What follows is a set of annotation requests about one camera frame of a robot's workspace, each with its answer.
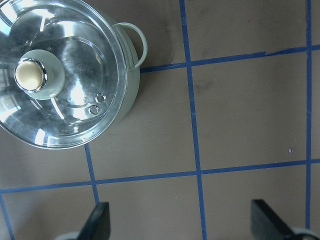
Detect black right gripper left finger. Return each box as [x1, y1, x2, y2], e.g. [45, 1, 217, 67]
[78, 202, 111, 240]

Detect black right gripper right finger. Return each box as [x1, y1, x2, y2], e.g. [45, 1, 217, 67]
[250, 199, 300, 240]

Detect glass pot lid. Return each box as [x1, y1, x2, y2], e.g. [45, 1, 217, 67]
[0, 0, 128, 149]

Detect pale green cooking pot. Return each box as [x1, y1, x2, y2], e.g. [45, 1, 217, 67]
[84, 21, 148, 145]

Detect brown paper table mat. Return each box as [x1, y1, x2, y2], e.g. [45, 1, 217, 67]
[0, 0, 320, 240]

